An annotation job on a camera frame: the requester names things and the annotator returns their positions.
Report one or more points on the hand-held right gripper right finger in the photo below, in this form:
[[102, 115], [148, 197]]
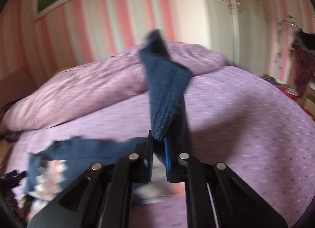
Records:
[[168, 161]]

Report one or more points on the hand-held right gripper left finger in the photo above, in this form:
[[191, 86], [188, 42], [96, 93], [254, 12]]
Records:
[[149, 164]]

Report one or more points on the navy blue sock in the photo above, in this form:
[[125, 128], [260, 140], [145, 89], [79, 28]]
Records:
[[167, 82]]

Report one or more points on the purple dotted bed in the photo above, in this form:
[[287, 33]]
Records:
[[233, 119]]

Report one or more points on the purple dotted pillow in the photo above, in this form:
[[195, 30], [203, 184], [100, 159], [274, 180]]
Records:
[[86, 90]]

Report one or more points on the dark cloth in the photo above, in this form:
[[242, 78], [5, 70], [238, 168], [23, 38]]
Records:
[[9, 181]]

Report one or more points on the dark hanging garment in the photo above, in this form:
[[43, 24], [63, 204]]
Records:
[[304, 65]]

